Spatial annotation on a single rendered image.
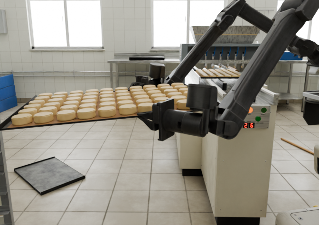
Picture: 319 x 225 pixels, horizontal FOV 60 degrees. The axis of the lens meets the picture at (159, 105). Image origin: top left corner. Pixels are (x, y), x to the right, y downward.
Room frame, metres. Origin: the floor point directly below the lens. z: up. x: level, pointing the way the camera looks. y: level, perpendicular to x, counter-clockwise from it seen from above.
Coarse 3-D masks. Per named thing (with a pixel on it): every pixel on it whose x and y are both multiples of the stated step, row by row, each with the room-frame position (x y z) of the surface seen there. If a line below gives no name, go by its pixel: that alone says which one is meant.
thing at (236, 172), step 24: (216, 144) 1.61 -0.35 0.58; (240, 144) 1.58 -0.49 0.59; (264, 144) 1.58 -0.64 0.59; (216, 168) 1.59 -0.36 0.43; (240, 168) 1.58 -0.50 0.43; (264, 168) 1.58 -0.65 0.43; (216, 192) 1.59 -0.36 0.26; (240, 192) 1.58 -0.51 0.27; (264, 192) 1.58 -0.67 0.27; (216, 216) 1.59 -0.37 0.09; (240, 216) 1.58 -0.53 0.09; (264, 216) 1.58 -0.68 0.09
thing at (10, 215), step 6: (0, 132) 1.06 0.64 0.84; (0, 138) 1.05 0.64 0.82; (0, 144) 1.04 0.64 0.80; (0, 156) 1.04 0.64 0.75; (0, 162) 1.04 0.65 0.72; (6, 168) 1.07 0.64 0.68; (6, 174) 1.06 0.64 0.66; (0, 180) 1.04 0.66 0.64; (6, 180) 1.05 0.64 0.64; (6, 198) 1.04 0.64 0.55; (6, 204) 1.04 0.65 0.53; (12, 210) 1.07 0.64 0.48; (6, 216) 1.04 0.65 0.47; (12, 216) 1.06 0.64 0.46; (6, 222) 1.04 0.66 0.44; (12, 222) 1.05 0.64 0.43
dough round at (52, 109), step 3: (42, 108) 0.79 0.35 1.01; (45, 108) 0.79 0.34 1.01; (48, 108) 0.79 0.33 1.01; (51, 108) 0.79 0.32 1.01; (54, 108) 0.79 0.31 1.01; (39, 111) 0.77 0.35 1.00; (42, 111) 0.77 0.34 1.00; (45, 111) 0.77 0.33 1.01; (48, 111) 0.77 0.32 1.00; (51, 111) 0.77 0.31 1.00; (54, 111) 0.78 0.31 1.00; (54, 114) 0.78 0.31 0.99
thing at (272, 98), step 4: (216, 68) 3.36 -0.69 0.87; (220, 68) 3.13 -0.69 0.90; (232, 80) 2.55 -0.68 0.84; (236, 80) 2.39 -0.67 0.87; (264, 88) 1.78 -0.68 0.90; (260, 92) 1.78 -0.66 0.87; (264, 92) 1.70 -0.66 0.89; (268, 92) 1.64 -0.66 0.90; (272, 92) 1.64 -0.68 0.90; (260, 96) 1.77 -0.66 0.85; (264, 96) 1.69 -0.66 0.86; (268, 96) 1.63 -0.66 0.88; (272, 96) 1.56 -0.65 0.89; (276, 96) 1.54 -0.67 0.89; (268, 100) 1.63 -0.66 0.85; (272, 100) 1.56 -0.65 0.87; (276, 100) 1.55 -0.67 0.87; (272, 104) 1.56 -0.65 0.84; (276, 104) 1.55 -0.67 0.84
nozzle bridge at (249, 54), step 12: (180, 48) 2.43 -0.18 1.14; (216, 48) 2.36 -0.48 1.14; (228, 48) 2.36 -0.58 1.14; (240, 48) 2.35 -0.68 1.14; (252, 48) 2.35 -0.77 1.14; (180, 60) 2.40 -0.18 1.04; (204, 60) 2.31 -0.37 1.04; (216, 60) 2.31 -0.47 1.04; (228, 60) 2.31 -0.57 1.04; (240, 60) 2.30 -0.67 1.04
